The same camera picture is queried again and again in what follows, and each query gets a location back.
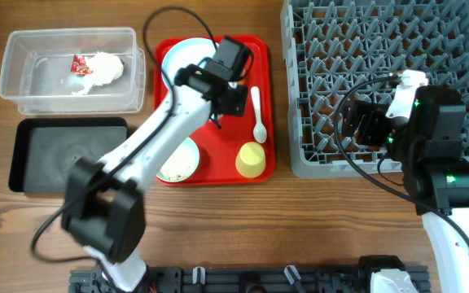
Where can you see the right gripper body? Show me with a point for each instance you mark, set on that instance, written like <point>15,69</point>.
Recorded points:
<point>375,127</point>

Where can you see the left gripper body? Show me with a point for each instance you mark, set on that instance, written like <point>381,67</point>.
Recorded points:
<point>236,107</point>

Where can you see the white plastic spoon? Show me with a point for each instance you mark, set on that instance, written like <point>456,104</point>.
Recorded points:
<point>259,130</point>

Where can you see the yellow cup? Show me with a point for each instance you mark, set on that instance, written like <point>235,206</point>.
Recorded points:
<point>250,161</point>

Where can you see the white rice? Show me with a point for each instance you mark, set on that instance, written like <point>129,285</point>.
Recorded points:
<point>179,163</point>

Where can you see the green bowl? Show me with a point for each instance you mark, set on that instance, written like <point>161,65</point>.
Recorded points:
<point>191,163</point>

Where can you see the white tissue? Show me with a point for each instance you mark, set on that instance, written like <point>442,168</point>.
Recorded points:
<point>106,68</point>

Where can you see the red snack wrapper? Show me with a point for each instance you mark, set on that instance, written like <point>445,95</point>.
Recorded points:
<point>80,65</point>

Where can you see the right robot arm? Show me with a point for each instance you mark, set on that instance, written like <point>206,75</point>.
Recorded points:
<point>436,176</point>

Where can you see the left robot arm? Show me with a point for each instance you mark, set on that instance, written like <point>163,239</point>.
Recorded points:
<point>104,200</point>

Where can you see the grey dishwasher rack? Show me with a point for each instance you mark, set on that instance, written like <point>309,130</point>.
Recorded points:
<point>331,47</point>

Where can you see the black waste tray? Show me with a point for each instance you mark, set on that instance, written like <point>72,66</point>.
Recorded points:
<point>46,148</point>

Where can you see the red serving tray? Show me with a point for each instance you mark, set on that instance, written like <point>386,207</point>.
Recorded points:
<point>218,148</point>

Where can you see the large light blue plate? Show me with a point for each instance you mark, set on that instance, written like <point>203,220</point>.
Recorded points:
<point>189,51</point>

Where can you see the clear plastic bin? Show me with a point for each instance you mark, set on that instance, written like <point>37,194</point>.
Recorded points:
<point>36,71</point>

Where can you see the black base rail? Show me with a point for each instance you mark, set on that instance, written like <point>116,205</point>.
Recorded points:
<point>345,278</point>

